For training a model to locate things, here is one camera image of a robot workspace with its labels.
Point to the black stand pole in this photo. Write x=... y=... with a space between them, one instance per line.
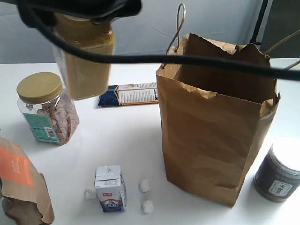
x=253 y=39

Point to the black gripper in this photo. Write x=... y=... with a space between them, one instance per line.
x=95 y=10

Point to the blue snack packet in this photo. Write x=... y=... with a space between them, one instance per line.
x=129 y=94

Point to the lower white wrapped candy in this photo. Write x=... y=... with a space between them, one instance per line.
x=148 y=207

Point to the dark tea can white lid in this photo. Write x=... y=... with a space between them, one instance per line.
x=279 y=173

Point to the brown kraft pouch orange label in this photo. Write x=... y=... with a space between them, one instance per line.
x=26 y=199

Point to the almond jar with gold lid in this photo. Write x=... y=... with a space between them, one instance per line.
x=47 y=108

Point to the upper white wrapped candy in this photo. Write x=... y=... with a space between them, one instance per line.
x=144 y=185

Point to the brown paper bag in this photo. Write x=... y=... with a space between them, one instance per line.
x=214 y=120

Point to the white wrapped candy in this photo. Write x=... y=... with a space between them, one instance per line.
x=144 y=185
x=148 y=207

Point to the small white blue milk carton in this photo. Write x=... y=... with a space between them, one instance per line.
x=109 y=188

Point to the yellow millet bottle white cap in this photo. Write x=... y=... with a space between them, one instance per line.
x=82 y=78

